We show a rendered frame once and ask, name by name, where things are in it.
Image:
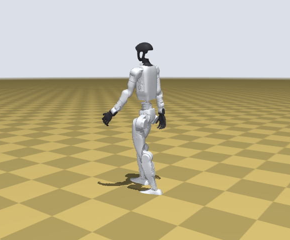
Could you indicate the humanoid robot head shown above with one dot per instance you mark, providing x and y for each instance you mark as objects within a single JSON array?
[{"x": 144, "y": 47}]

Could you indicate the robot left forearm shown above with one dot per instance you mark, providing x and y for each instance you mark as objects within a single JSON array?
[{"x": 122, "y": 100}]

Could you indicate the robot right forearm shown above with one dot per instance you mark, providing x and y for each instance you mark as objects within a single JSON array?
[{"x": 159, "y": 101}]

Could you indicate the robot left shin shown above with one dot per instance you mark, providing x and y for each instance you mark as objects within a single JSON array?
[{"x": 149, "y": 170}]

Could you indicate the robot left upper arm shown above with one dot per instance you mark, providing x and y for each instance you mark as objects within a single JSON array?
[{"x": 134, "y": 75}]

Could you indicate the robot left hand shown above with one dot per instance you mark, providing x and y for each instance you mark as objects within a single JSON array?
[{"x": 107, "y": 117}]

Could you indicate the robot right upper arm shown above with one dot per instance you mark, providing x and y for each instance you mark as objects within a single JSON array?
[{"x": 158, "y": 81}]

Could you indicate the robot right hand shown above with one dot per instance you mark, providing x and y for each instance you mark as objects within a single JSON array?
[{"x": 161, "y": 119}]

